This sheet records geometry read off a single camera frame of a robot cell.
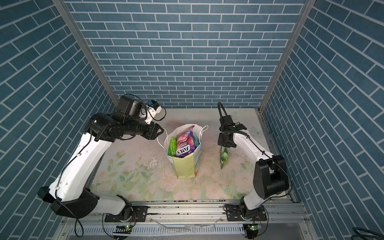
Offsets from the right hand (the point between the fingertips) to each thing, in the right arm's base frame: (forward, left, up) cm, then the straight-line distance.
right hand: (222, 141), depth 89 cm
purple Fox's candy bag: (-12, +20, +12) cm, 26 cm away
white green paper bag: (-20, +20, +4) cm, 29 cm away
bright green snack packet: (-11, +27, +7) cm, 30 cm away
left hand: (-11, +30, +24) cm, 40 cm away
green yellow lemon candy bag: (-10, -1, -1) cm, 10 cm away
